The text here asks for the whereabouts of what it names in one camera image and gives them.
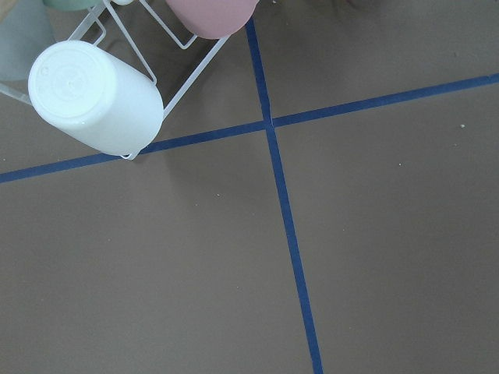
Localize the pink cup on rack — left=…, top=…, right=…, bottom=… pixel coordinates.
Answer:
left=165, top=0, right=259, bottom=40

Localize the white cup on rack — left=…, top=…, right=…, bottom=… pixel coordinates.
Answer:
left=28, top=41, right=164, bottom=159

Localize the pale green cup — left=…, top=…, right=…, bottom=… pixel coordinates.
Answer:
left=43, top=0, right=100, bottom=12

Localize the pale grey cup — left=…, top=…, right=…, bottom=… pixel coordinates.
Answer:
left=1, top=1, right=55, bottom=81

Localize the white wire cup rack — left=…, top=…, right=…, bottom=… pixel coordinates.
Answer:
left=1, top=1, right=227, bottom=160

